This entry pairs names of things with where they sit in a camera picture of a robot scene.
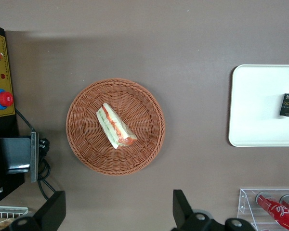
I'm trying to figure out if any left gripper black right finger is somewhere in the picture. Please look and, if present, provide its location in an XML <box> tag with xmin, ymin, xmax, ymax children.
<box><xmin>171</xmin><ymin>190</ymin><xmax>226</xmax><ymax>231</ymax></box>

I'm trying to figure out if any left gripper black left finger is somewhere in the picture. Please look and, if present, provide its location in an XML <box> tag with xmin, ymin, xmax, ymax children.
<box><xmin>4</xmin><ymin>191</ymin><xmax>66</xmax><ymax>231</ymax></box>

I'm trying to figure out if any triangle sandwich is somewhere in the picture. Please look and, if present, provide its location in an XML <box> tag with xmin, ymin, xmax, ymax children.
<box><xmin>96</xmin><ymin>102</ymin><xmax>138</xmax><ymax>149</ymax></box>

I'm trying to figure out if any round brown wicker basket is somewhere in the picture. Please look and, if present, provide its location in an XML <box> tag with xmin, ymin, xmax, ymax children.
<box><xmin>66</xmin><ymin>77</ymin><xmax>166</xmax><ymax>177</ymax></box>

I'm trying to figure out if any cream rectangular tray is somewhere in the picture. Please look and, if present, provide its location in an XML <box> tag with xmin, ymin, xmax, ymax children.
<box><xmin>228</xmin><ymin>64</ymin><xmax>289</xmax><ymax>147</ymax></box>

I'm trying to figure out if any clear-wrapped crispy snack packet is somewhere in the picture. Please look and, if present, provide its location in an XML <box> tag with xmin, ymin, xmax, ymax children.
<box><xmin>0</xmin><ymin>217</ymin><xmax>16</xmax><ymax>231</ymax></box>

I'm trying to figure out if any clear acrylic bottle rack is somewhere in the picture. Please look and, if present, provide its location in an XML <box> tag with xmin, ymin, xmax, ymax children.
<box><xmin>237</xmin><ymin>188</ymin><xmax>289</xmax><ymax>231</ymax></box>

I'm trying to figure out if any red emergency stop button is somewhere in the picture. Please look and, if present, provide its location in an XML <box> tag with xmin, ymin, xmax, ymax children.
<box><xmin>0</xmin><ymin>88</ymin><xmax>14</xmax><ymax>110</ymax></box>

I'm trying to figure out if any white wire rack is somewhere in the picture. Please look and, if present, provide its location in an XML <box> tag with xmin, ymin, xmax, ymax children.
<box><xmin>0</xmin><ymin>205</ymin><xmax>29</xmax><ymax>231</ymax></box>

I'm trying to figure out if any black power cable with plug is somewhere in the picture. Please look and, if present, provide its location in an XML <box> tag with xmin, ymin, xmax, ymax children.
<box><xmin>14</xmin><ymin>108</ymin><xmax>56</xmax><ymax>201</ymax></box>

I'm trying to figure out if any grey metal appliance bracket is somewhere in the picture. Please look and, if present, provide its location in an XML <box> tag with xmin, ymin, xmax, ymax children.
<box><xmin>0</xmin><ymin>131</ymin><xmax>39</xmax><ymax>183</ymax></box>

